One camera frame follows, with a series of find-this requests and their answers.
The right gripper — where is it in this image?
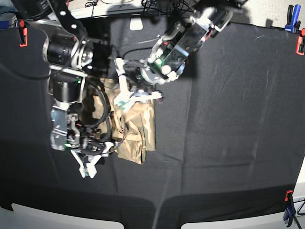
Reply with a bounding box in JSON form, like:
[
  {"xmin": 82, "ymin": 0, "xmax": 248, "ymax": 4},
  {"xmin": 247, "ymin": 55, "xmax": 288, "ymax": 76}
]
[{"xmin": 50, "ymin": 104, "xmax": 113, "ymax": 168}]

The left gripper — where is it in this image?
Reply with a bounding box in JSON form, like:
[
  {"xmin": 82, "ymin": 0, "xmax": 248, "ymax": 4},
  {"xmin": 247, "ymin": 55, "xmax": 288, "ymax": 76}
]
[{"xmin": 114, "ymin": 58, "xmax": 163, "ymax": 103}]

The camouflage t-shirt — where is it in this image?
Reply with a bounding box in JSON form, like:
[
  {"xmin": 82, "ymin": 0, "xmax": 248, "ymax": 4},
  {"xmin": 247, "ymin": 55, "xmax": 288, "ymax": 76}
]
[{"xmin": 81, "ymin": 79, "xmax": 156, "ymax": 165}]

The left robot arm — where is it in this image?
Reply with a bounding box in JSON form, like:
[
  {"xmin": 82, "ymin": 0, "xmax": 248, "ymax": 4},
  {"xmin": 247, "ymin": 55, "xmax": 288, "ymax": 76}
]
[{"xmin": 114, "ymin": 0, "xmax": 245, "ymax": 106}]

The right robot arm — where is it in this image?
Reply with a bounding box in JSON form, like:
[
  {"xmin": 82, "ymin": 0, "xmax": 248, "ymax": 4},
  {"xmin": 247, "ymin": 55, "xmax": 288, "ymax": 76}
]
[{"xmin": 14, "ymin": 0, "xmax": 113, "ymax": 171}]

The black table cloth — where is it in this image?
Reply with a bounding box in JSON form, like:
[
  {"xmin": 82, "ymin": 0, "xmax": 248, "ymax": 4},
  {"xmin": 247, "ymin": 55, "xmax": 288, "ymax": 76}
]
[{"xmin": 0, "ymin": 23, "xmax": 305, "ymax": 229}]

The red black clamp left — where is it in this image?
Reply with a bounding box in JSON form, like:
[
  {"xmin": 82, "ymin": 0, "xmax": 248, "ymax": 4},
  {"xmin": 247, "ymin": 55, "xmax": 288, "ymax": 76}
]
[{"xmin": 14, "ymin": 20, "xmax": 28, "ymax": 47}]

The red black clamp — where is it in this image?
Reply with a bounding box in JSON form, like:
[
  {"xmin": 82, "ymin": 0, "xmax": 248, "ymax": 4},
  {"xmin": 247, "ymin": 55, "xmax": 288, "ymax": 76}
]
[
  {"xmin": 295, "ymin": 28, "xmax": 305, "ymax": 56},
  {"xmin": 14, "ymin": 20, "xmax": 28, "ymax": 47}
]

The blue clamp top right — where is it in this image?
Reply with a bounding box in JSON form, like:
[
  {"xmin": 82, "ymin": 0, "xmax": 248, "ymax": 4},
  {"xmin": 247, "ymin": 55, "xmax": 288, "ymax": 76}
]
[{"xmin": 285, "ymin": 4, "xmax": 301, "ymax": 33}]

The red black clamp right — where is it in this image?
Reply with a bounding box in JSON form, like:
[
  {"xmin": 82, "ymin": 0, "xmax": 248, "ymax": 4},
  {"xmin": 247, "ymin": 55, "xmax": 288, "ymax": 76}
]
[{"xmin": 295, "ymin": 28, "xmax": 305, "ymax": 56}]

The blue orange clamp bottom right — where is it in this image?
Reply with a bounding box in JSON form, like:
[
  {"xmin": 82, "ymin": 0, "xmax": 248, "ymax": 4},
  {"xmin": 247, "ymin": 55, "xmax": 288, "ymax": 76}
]
[{"xmin": 283, "ymin": 190, "xmax": 296, "ymax": 228}]

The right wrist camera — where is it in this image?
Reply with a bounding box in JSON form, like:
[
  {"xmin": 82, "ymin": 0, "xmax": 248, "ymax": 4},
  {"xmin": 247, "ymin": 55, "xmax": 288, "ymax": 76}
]
[{"xmin": 79, "ymin": 164, "xmax": 97, "ymax": 178}]

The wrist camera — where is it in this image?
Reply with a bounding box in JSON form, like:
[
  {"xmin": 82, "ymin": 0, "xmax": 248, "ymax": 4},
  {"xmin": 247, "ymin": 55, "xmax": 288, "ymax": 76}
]
[
  {"xmin": 113, "ymin": 94, "xmax": 134, "ymax": 113},
  {"xmin": 79, "ymin": 164, "xmax": 97, "ymax": 178}
]

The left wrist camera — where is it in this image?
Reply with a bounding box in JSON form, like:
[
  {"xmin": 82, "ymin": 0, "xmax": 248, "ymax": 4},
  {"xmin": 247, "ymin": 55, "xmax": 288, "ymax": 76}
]
[{"xmin": 113, "ymin": 94, "xmax": 134, "ymax": 113}]

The black cable bundle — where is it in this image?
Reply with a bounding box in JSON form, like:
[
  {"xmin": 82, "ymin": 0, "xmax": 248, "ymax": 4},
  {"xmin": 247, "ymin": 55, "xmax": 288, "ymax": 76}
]
[{"xmin": 141, "ymin": 0, "xmax": 200, "ymax": 18}]

